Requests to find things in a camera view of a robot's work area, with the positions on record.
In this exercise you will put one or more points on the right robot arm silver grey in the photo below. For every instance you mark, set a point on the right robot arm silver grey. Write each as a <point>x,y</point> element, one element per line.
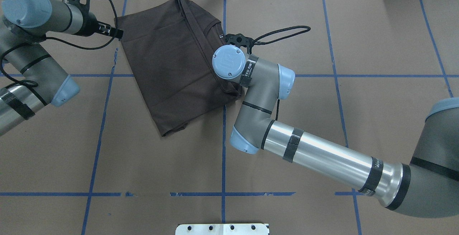
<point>427,187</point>

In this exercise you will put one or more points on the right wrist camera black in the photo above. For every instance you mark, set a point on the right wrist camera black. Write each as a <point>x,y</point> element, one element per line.
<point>238,40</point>

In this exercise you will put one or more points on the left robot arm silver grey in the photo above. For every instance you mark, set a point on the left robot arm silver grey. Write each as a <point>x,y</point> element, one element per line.
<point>36,79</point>

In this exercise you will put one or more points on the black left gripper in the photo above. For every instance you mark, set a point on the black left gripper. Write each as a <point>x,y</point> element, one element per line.
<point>90,26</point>

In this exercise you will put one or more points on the white pedestal column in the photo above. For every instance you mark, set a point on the white pedestal column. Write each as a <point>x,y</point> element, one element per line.
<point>223,229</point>

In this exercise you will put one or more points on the brown t-shirt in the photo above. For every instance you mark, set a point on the brown t-shirt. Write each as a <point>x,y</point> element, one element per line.
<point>170,49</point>

